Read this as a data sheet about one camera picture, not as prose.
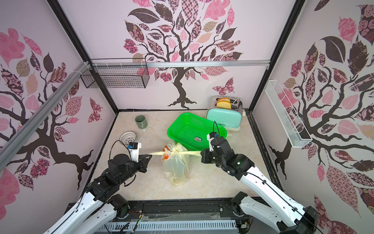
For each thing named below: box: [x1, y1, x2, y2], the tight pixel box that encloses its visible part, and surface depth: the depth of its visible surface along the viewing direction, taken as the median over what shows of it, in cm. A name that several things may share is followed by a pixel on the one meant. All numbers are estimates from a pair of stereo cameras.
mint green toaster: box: [205, 95, 244, 132], surface depth 100 cm
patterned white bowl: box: [119, 131, 137, 146], surface depth 102 cm
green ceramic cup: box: [134, 115, 148, 130], surface depth 109 cm
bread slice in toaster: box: [216, 100, 232, 110], surface depth 100 cm
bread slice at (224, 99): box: [217, 97, 231, 101], surface depth 102 cm
